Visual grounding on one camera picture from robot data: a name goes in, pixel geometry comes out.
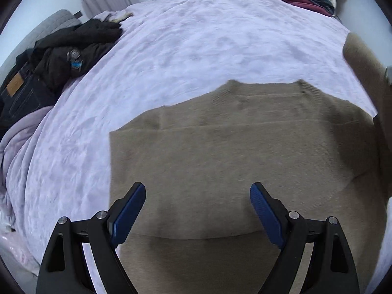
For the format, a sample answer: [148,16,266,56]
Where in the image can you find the grey quilted headboard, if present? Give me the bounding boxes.
[0,9,82,71]

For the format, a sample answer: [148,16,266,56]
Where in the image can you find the pink plastic bag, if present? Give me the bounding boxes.
[0,228,34,271]

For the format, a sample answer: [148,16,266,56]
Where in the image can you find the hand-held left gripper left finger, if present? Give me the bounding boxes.
[36,182,146,294]

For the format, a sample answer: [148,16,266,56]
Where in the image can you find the lilac smooth quilt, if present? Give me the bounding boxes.
[0,106,54,232]

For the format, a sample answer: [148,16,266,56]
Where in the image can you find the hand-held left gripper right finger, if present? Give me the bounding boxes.
[250,182,360,294]

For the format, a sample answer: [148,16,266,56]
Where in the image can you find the lavender plush bed blanket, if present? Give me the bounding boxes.
[0,0,377,294]

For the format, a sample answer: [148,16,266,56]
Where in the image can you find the black jacket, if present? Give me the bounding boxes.
[15,18,123,91]

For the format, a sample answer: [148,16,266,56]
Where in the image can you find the tan knitted sweater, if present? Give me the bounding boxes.
[109,32,392,294]

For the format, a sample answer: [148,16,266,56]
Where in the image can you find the dark blue jeans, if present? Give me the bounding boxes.
[0,58,57,135]

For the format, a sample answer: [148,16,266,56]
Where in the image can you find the beige small cloth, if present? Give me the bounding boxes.
[107,12,134,23]

